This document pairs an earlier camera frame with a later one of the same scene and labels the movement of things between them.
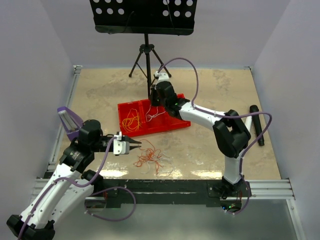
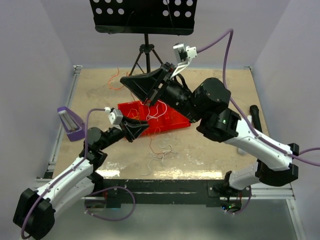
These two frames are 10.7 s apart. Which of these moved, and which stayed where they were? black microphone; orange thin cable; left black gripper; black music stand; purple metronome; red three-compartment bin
Moved: orange thin cable; left black gripper
Stayed: black music stand; purple metronome; red three-compartment bin; black microphone
